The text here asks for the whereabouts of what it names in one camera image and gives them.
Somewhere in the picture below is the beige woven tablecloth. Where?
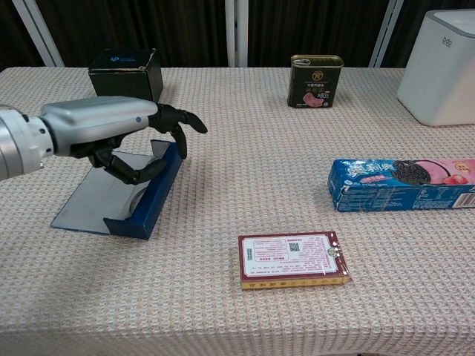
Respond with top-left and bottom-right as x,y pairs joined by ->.
0,66 -> 475,356

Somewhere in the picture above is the red playing card box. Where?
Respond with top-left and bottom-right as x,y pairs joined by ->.
237,231 -> 350,291

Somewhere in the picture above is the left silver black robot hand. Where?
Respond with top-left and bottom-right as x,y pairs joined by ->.
39,96 -> 209,186

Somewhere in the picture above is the white slanted frame pole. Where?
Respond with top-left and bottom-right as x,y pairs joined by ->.
368,0 -> 404,68
11,0 -> 66,68

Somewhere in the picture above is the white upright frame pole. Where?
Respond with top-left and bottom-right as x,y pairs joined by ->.
224,0 -> 249,68

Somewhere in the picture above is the blue pink cookie package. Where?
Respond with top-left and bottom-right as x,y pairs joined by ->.
327,158 -> 475,213

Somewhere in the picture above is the blue glasses case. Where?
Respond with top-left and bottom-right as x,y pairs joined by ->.
50,139 -> 183,241

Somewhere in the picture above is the dark green luncheon meat can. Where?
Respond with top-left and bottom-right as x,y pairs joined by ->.
287,54 -> 345,109

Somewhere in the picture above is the black pleated curtain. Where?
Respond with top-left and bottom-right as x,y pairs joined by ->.
0,0 -> 475,69

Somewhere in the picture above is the black cube cardboard box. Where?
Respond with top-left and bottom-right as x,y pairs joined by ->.
88,48 -> 165,103

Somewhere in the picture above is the white square trash bin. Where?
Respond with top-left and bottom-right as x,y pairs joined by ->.
396,9 -> 475,128

